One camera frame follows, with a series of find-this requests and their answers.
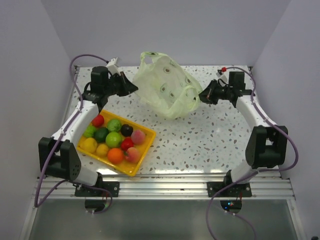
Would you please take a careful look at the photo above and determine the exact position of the dark purple fake plum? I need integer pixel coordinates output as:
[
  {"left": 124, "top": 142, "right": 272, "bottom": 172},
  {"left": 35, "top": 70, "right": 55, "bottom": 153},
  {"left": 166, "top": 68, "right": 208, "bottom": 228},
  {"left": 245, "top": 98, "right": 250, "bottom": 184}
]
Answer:
[{"left": 120, "top": 124, "right": 134, "bottom": 137}]

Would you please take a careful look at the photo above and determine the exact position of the pink peach with leaf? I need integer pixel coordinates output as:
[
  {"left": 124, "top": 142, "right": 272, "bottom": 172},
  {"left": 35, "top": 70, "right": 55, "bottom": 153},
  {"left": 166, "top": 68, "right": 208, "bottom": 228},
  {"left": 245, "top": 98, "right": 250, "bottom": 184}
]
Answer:
[{"left": 124, "top": 147, "right": 141, "bottom": 164}]

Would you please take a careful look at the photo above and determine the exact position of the bright green fake apple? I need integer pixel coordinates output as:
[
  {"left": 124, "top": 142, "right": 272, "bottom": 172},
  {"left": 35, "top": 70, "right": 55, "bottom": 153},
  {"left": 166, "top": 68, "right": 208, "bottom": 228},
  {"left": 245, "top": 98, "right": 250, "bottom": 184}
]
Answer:
[{"left": 105, "top": 132, "right": 123, "bottom": 148}]

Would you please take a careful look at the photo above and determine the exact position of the pale green avocado-print plastic bag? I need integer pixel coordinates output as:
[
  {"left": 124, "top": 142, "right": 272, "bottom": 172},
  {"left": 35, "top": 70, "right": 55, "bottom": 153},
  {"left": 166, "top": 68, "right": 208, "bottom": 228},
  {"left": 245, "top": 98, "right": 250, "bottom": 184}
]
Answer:
[{"left": 132, "top": 52, "right": 203, "bottom": 119}]

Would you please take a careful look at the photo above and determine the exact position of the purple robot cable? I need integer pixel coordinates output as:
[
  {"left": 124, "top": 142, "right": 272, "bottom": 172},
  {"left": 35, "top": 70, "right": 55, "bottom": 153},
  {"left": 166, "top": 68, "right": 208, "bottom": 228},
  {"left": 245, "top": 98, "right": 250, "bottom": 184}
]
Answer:
[
  {"left": 33, "top": 54, "right": 113, "bottom": 215},
  {"left": 207, "top": 66, "right": 300, "bottom": 240}
]

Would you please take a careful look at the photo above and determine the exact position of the light green fake guava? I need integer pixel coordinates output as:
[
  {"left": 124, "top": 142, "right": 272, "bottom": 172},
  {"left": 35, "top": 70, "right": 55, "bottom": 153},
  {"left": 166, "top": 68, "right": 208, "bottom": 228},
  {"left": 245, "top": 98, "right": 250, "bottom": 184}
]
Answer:
[{"left": 106, "top": 118, "right": 122, "bottom": 132}]

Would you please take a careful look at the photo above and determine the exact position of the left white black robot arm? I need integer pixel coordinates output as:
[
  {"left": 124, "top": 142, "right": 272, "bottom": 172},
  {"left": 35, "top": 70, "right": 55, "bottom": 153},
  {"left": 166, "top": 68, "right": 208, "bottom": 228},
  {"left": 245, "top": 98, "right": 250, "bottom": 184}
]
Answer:
[{"left": 38, "top": 66, "right": 138, "bottom": 197}]

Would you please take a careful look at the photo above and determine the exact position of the dark green fake avocado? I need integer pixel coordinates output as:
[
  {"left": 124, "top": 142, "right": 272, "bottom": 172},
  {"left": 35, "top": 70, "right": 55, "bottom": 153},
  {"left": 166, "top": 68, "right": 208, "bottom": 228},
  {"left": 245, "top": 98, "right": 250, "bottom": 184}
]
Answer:
[{"left": 93, "top": 127, "right": 109, "bottom": 143}]

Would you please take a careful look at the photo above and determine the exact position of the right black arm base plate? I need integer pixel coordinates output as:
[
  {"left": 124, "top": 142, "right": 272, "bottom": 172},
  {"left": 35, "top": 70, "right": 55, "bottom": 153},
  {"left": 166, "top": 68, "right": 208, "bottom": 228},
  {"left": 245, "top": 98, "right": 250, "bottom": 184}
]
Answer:
[{"left": 206, "top": 170, "right": 253, "bottom": 198}]

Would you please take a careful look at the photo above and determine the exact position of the red wrinkled fake fruit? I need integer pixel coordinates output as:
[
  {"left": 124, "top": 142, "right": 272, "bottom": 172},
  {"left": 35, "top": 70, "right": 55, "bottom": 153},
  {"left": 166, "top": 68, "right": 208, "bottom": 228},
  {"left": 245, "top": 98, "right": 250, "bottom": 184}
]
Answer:
[{"left": 91, "top": 114, "right": 105, "bottom": 128}]

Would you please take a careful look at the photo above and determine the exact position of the small green fake lime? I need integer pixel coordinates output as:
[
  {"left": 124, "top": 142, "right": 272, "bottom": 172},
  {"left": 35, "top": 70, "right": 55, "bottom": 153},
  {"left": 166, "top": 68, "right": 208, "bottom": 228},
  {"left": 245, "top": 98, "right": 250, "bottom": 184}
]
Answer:
[{"left": 83, "top": 125, "right": 97, "bottom": 138}]

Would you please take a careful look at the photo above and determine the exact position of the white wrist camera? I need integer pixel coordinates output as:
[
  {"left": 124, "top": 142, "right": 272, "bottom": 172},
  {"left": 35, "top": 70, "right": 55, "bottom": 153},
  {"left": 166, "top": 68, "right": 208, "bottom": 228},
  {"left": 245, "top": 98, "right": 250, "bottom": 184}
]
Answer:
[
  {"left": 106, "top": 57, "right": 120, "bottom": 75},
  {"left": 216, "top": 67, "right": 228, "bottom": 82}
]

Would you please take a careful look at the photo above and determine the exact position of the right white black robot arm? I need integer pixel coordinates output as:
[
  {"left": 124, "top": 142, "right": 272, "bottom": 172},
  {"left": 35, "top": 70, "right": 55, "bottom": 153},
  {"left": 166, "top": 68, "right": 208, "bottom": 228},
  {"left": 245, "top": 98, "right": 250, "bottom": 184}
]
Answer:
[{"left": 199, "top": 67, "right": 288, "bottom": 197}]

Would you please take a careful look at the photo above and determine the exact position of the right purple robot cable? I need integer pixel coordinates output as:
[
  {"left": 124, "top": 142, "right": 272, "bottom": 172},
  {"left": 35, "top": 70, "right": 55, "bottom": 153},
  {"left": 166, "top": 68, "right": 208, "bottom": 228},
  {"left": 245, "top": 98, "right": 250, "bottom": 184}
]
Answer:
[{"left": 207, "top": 66, "right": 300, "bottom": 240}]

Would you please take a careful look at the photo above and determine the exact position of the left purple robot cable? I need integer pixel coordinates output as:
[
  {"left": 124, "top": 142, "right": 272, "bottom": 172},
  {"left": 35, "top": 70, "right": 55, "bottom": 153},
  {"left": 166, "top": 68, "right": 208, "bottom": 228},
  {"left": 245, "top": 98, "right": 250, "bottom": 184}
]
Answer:
[{"left": 33, "top": 54, "right": 113, "bottom": 215}]

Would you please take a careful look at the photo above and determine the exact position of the red fake pepper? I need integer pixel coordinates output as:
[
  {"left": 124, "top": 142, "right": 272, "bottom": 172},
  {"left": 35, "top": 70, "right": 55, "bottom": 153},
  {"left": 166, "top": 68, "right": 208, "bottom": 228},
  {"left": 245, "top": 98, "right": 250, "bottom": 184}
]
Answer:
[{"left": 120, "top": 137, "right": 134, "bottom": 152}]

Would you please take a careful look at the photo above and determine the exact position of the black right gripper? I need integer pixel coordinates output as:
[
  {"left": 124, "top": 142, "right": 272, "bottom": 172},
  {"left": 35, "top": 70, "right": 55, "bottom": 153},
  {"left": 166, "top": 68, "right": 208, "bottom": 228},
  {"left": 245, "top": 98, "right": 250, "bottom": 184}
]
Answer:
[{"left": 194, "top": 79, "right": 232, "bottom": 106}]

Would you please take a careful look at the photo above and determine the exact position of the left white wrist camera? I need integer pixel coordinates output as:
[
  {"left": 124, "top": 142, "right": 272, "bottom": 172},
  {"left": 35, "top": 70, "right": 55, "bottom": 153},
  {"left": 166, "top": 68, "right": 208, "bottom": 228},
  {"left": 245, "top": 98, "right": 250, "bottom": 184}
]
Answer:
[{"left": 106, "top": 57, "right": 120, "bottom": 75}]

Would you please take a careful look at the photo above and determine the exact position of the orange fake orange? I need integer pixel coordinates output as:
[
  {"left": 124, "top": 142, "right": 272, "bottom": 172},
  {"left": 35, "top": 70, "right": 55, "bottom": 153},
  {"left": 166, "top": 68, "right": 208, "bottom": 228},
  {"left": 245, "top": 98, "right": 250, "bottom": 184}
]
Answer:
[{"left": 107, "top": 148, "right": 125, "bottom": 165}]

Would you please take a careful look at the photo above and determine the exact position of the yellow fake lemon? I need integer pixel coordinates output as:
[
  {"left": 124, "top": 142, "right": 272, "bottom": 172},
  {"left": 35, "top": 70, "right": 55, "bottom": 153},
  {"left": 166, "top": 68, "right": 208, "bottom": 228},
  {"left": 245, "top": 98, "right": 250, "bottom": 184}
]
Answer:
[{"left": 81, "top": 137, "right": 98, "bottom": 154}]

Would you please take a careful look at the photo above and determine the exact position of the pink fake peach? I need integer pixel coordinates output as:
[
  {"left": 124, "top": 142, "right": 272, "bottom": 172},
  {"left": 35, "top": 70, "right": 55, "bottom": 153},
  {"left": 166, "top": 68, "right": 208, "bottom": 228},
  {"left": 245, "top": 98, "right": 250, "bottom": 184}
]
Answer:
[{"left": 131, "top": 129, "right": 146, "bottom": 145}]

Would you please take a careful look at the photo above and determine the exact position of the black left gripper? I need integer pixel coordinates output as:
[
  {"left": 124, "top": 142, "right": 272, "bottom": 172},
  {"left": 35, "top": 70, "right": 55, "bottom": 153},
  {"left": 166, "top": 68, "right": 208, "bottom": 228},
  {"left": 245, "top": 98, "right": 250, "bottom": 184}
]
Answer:
[{"left": 104, "top": 72, "right": 138, "bottom": 98}]

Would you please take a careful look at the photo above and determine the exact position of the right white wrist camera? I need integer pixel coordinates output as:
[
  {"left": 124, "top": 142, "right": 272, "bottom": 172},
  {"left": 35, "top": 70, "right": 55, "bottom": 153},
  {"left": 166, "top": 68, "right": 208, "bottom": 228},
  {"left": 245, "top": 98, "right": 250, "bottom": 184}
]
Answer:
[{"left": 216, "top": 67, "right": 228, "bottom": 82}]

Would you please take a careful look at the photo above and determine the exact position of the yellow plastic tray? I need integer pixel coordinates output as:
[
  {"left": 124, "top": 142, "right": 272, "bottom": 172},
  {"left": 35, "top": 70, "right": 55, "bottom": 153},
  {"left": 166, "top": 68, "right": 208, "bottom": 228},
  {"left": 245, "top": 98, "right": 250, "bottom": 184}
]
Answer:
[{"left": 77, "top": 110, "right": 156, "bottom": 177}]

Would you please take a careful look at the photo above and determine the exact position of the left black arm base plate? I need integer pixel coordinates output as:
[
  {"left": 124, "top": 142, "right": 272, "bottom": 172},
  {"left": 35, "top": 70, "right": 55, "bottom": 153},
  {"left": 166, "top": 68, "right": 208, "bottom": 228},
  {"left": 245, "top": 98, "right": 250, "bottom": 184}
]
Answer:
[{"left": 74, "top": 172, "right": 120, "bottom": 198}]

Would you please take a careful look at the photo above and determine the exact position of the yellow orange fake mango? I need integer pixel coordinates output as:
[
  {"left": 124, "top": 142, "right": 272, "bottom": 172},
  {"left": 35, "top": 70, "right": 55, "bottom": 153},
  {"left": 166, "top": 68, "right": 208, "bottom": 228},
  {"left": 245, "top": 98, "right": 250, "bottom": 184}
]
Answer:
[{"left": 96, "top": 143, "right": 109, "bottom": 158}]

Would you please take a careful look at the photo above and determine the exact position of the aluminium rail frame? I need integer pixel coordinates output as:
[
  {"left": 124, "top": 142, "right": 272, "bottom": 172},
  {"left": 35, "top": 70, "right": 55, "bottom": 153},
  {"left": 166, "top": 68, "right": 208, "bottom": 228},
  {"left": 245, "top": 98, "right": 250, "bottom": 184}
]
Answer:
[{"left": 32, "top": 65, "right": 297, "bottom": 201}]

